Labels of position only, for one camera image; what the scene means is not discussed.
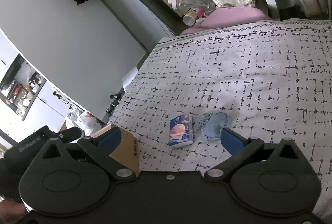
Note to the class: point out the pink pillow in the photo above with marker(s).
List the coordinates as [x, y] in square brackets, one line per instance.
[225, 17]

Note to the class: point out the brown cardboard box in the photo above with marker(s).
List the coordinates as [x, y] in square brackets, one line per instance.
[120, 145]

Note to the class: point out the blue planet tissue pack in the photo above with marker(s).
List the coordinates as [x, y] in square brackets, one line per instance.
[181, 131]

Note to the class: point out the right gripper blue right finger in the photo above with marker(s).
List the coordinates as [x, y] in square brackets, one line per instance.
[242, 150]

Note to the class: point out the clear plastic bottle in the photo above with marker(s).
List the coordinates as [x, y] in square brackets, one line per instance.
[182, 7]

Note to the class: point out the light blue fluffy cloth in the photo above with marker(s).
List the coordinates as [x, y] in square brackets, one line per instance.
[212, 124]

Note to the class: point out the white plastic bag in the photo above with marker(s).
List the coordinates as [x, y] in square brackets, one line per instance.
[88, 123]

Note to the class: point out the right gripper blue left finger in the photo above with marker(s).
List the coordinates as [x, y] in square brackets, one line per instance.
[118, 171]

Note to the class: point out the paper cup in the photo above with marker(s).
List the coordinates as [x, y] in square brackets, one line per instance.
[190, 18]

